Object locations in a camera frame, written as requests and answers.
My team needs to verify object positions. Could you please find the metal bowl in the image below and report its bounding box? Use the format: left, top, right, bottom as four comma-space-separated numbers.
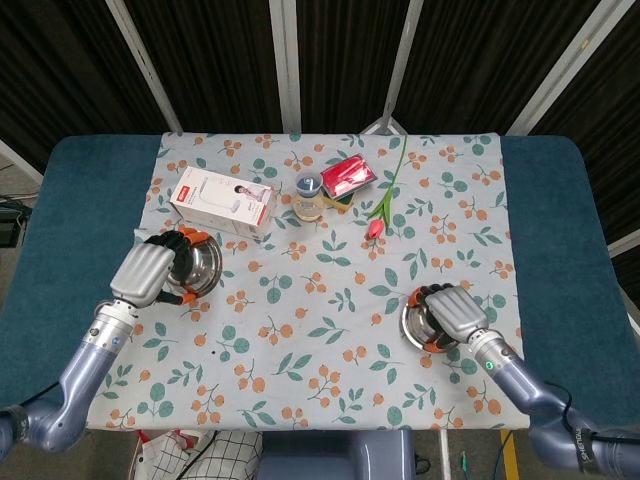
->
167, 232, 224, 296
399, 297, 464, 355

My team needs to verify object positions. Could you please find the yellow-green sponge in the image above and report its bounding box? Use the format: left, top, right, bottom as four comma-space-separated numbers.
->
323, 188, 357, 208

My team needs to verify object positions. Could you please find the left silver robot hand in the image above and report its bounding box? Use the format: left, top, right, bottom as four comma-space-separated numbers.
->
108, 226, 215, 307

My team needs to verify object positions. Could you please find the round glass jar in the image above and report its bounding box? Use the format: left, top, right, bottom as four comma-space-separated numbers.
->
292, 193, 327, 222

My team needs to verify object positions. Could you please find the white table leg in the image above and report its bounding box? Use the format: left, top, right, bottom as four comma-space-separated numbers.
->
438, 429, 452, 480

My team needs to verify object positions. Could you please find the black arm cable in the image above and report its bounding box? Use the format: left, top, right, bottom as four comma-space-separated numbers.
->
14, 381, 62, 409

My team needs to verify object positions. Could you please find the white metal frame post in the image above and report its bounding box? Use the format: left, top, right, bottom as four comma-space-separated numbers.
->
0, 139, 44, 185
268, 0, 304, 134
607, 227, 640, 259
359, 0, 426, 136
504, 0, 624, 136
104, 0, 184, 134

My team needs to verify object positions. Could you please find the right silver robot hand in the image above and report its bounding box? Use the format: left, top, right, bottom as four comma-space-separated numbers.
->
405, 283, 490, 354

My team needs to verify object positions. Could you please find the black-white checked bag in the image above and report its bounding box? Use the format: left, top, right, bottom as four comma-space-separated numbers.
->
132, 428, 264, 480

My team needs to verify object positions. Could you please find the white product box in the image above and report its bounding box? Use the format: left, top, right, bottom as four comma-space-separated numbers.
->
168, 166, 279, 240

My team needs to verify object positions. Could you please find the floral print tablecloth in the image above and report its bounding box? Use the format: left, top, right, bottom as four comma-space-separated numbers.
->
82, 132, 531, 432

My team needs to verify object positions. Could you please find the small blue-lidded clear cup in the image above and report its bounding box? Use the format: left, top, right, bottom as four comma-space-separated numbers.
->
294, 172, 322, 198

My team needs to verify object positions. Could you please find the teal table cover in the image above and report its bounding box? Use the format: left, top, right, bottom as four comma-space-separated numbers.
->
0, 134, 640, 434

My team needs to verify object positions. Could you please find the red plastic package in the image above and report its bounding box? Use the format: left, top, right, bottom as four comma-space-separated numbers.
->
319, 154, 376, 197

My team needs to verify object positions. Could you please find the black equipment box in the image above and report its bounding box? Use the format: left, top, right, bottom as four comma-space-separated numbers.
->
0, 197, 34, 249

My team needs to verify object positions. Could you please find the pink tulip with stem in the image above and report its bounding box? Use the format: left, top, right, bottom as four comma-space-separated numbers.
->
367, 134, 409, 240

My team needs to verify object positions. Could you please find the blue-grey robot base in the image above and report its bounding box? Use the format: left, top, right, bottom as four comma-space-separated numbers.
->
257, 429, 415, 480

